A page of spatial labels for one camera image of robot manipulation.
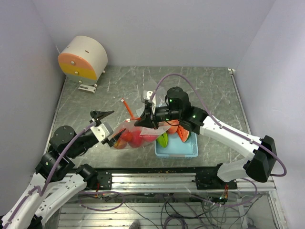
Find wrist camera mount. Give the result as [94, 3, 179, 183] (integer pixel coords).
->
[141, 90, 156, 109]
[90, 122, 113, 142]

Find green fruit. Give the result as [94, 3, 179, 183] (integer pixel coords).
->
[157, 132, 168, 148]

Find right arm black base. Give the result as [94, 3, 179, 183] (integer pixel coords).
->
[192, 163, 237, 190]

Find white corner clip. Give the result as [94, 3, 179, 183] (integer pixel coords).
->
[228, 68, 235, 75]

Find watermelon slice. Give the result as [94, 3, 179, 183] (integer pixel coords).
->
[177, 126, 191, 143]

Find blue plastic basket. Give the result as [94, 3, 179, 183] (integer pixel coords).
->
[154, 133, 199, 158]

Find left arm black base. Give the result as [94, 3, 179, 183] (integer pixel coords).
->
[75, 164, 112, 191]

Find orange fruit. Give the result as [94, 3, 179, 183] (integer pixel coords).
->
[165, 120, 179, 135]

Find red apple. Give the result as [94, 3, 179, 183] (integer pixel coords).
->
[141, 135, 159, 143]
[113, 139, 128, 149]
[120, 130, 133, 142]
[129, 130, 146, 148]

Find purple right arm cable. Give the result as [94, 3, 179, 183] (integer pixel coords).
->
[149, 73, 288, 208]

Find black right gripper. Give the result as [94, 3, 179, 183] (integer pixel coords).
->
[134, 104, 182, 130]

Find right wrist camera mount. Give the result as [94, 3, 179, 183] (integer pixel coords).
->
[141, 90, 156, 109]

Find clear zip top bag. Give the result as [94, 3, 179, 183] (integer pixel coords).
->
[112, 78, 172, 150]

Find round beige drawer box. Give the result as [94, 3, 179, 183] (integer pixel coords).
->
[58, 35, 108, 86]

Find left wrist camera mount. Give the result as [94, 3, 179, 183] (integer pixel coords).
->
[90, 122, 113, 142]

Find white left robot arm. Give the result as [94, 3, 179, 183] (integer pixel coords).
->
[0, 110, 122, 229]

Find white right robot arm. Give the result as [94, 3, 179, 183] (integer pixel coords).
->
[135, 87, 276, 189]

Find aluminium rail frame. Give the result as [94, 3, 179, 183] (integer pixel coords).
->
[26, 173, 277, 194]

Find small white bracket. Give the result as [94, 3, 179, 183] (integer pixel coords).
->
[78, 84, 96, 94]

